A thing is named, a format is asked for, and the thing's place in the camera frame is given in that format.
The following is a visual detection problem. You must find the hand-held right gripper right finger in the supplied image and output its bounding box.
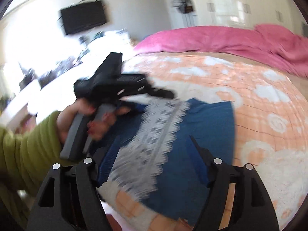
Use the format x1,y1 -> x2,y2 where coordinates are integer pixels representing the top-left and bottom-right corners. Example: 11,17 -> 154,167
189,135 -> 281,231

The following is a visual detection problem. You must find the white cluttered desk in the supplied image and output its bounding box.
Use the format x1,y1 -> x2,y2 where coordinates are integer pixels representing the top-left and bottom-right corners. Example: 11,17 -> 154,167
0,29 -> 135,130

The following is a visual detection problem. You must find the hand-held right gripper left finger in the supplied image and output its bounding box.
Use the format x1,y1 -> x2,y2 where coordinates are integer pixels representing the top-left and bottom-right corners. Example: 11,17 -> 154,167
26,146 -> 121,231

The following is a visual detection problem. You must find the orange white fleece blanket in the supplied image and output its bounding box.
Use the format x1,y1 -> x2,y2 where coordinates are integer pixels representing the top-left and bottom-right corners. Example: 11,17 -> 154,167
96,52 -> 308,231

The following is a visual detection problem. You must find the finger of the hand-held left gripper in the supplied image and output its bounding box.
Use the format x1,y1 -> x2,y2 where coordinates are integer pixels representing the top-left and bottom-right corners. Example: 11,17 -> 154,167
117,88 -> 154,103
120,73 -> 175,100

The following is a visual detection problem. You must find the white door with hanging items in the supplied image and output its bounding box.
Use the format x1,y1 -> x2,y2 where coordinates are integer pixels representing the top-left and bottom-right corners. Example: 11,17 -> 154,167
168,0 -> 201,28

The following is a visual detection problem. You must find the person's left forearm green sleeve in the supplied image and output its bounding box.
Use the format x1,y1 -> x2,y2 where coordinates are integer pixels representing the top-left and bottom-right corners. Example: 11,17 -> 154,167
0,111 -> 64,194

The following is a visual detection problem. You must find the blue denim pants lace hem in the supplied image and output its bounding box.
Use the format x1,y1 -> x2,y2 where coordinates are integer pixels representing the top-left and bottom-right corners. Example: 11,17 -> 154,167
90,98 -> 237,222

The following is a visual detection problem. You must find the black wall television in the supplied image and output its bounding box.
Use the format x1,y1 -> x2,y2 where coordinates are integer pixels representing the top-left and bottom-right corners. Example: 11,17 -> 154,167
60,0 -> 107,36

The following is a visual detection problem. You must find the white wardrobe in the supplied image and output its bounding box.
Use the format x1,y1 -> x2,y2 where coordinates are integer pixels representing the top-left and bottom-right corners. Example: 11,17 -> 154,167
204,0 -> 287,29

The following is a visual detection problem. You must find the pink duvet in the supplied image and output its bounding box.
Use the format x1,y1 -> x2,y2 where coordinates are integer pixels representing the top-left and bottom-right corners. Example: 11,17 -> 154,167
133,24 -> 308,77

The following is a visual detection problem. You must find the person's left hand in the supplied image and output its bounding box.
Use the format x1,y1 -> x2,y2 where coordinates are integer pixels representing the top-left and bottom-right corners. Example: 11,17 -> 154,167
56,98 -> 131,146

